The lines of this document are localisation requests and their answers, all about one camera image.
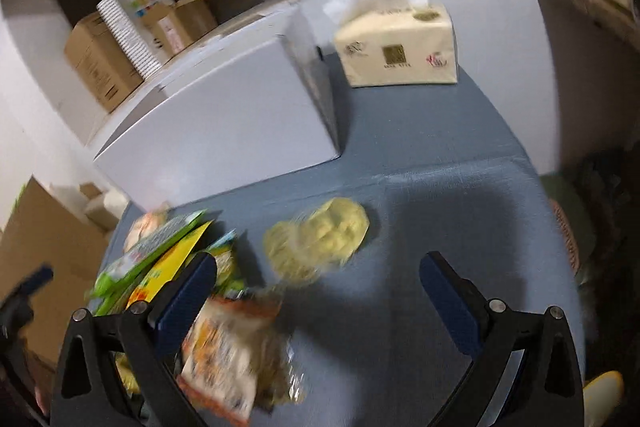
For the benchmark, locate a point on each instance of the small white box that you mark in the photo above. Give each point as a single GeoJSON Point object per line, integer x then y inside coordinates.
{"type": "Point", "coordinates": [102, 207]}

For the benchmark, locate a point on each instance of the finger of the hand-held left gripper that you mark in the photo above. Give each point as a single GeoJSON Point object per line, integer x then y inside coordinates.
{"type": "Point", "coordinates": [36, 279]}

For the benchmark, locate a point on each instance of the small green snack packet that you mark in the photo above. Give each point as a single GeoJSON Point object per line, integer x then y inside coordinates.
{"type": "Point", "coordinates": [226, 264]}

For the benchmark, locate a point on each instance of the large brown cardboard box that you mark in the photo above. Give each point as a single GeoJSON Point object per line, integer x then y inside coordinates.
{"type": "Point", "coordinates": [45, 252]}

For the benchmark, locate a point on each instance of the white striped paper bag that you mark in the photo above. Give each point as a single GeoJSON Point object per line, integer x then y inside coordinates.
{"type": "Point", "coordinates": [131, 27]}

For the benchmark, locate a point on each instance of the large white box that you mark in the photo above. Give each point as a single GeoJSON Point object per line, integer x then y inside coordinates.
{"type": "Point", "coordinates": [220, 122]}

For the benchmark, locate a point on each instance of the pink snack packet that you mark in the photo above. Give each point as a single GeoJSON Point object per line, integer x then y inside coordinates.
{"type": "Point", "coordinates": [142, 227]}

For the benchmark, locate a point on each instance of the orange snack packet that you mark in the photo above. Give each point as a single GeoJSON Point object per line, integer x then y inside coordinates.
{"type": "Point", "coordinates": [230, 347]}

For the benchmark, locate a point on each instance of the pale yellow snack packet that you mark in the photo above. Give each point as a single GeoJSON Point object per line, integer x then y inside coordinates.
{"type": "Point", "coordinates": [320, 237]}

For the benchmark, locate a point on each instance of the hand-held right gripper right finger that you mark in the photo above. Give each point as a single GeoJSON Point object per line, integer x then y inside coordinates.
{"type": "Point", "coordinates": [449, 302]}

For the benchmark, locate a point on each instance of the blue tablecloth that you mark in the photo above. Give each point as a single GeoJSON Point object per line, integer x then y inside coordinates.
{"type": "Point", "coordinates": [425, 187]}

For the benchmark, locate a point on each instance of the cream tissue pack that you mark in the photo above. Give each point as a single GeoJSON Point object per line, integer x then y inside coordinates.
{"type": "Point", "coordinates": [400, 39]}

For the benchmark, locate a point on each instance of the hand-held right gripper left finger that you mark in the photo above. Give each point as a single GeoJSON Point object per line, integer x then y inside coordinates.
{"type": "Point", "coordinates": [186, 302]}

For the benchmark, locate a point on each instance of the open cardboard box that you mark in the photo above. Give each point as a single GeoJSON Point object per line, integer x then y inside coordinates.
{"type": "Point", "coordinates": [175, 24]}

